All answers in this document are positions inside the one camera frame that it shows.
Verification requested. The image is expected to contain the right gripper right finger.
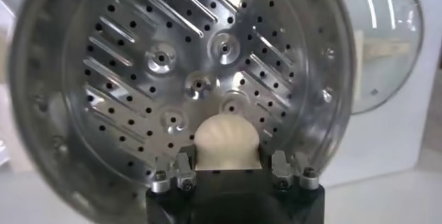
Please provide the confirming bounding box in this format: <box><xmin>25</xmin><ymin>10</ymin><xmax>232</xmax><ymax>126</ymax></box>
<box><xmin>271</xmin><ymin>151</ymin><xmax>320</xmax><ymax>192</ymax></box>

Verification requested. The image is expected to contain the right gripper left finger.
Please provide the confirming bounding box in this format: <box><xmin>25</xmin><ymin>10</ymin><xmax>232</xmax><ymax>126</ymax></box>
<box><xmin>151</xmin><ymin>145</ymin><xmax>198</xmax><ymax>194</ymax></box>

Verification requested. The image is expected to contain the white steamed baozi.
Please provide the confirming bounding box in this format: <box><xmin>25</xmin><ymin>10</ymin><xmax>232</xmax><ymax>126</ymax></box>
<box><xmin>194</xmin><ymin>113</ymin><xmax>262</xmax><ymax>171</ymax></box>

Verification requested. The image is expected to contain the glass lid with white handle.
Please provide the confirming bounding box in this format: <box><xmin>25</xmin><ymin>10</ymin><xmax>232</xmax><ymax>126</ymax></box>
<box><xmin>336</xmin><ymin>0</ymin><xmax>425</xmax><ymax>115</ymax></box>

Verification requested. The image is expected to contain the stainless steel steamer basket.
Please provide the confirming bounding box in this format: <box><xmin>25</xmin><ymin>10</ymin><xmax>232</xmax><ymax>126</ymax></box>
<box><xmin>8</xmin><ymin>0</ymin><xmax>357</xmax><ymax>224</ymax></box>

